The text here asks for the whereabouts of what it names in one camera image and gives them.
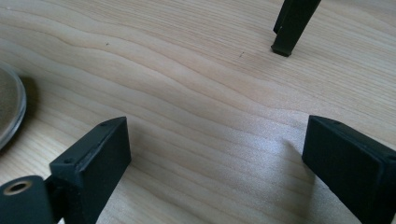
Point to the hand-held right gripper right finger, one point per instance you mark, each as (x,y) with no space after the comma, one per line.
(351,168)

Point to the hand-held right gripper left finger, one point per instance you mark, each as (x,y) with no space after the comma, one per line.
(93,168)

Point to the clear jar of brown powder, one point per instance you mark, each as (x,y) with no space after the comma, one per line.
(7,99)

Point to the low black shelf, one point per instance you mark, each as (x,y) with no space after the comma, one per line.
(292,25)

